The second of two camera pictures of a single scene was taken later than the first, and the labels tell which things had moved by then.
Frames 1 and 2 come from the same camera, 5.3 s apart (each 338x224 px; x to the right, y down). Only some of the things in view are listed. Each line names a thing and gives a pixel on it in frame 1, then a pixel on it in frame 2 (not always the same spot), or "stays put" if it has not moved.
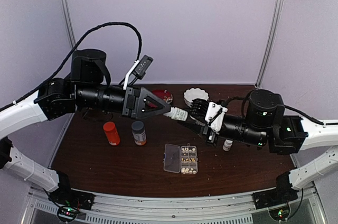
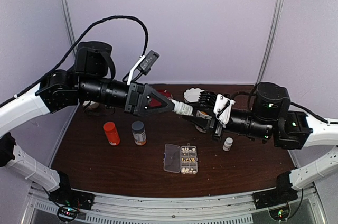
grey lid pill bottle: (138, 129) stays put
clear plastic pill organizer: (180, 159) stays put
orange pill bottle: (111, 133) stays put
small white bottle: (177, 113) → (180, 108)
